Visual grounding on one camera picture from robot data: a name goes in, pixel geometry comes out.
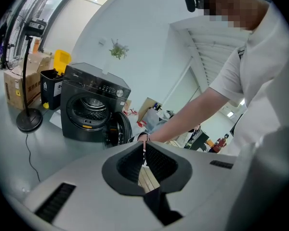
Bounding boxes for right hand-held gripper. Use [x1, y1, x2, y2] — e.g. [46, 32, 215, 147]
[128, 132, 147, 144]

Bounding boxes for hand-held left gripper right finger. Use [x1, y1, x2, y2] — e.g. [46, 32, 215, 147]
[144, 142, 178, 186]

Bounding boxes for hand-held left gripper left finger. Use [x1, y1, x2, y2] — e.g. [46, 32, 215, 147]
[117, 142, 146, 184]

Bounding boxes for round black washing machine door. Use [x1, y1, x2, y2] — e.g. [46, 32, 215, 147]
[105, 111, 133, 149]

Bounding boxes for black washing machine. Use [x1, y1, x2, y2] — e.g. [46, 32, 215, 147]
[60, 62, 132, 143]

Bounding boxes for person's right forearm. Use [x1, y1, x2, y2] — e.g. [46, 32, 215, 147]
[144, 86, 244, 144]

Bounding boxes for wooden slat bench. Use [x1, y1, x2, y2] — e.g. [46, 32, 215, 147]
[137, 166, 161, 193]

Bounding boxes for flat cardboard sheet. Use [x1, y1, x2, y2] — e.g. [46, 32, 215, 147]
[137, 97, 163, 123]

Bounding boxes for white vase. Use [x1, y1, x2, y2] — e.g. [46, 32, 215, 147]
[102, 56, 116, 76]

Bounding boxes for green plant sprig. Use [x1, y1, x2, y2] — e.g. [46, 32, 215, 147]
[108, 38, 130, 61]

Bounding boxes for black bin with yellow lid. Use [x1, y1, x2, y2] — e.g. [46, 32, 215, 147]
[39, 49, 72, 111]

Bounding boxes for person's white t-shirt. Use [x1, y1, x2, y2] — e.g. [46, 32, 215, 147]
[209, 1, 289, 159]

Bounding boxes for black standing floor fan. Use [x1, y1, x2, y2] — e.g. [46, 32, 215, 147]
[4, 13, 48, 133]

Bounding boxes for large cardboard box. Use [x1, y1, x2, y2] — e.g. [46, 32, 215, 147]
[3, 52, 54, 111]

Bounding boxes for black power cable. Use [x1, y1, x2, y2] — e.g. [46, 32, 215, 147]
[25, 132, 41, 183]

